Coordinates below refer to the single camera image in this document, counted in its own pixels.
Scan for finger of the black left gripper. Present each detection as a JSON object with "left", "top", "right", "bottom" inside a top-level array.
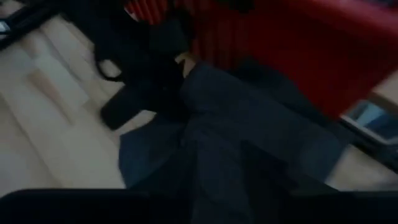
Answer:
[{"left": 102, "top": 86, "right": 153, "bottom": 131}]

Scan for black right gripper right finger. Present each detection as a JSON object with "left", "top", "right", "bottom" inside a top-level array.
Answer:
[{"left": 239, "top": 141, "right": 296, "bottom": 191}]

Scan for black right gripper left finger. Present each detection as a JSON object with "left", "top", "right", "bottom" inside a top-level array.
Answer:
[{"left": 180, "top": 146, "right": 212, "bottom": 190}]

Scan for dark grey cargo shorts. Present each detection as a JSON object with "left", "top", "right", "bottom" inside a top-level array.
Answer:
[{"left": 118, "top": 60, "right": 346, "bottom": 194}]

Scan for red plastic laundry bin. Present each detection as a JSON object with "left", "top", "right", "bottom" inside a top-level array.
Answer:
[{"left": 124, "top": 0, "right": 398, "bottom": 121}]

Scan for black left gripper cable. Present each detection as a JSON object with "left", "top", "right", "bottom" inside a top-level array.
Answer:
[{"left": 95, "top": 57, "right": 125, "bottom": 83}]

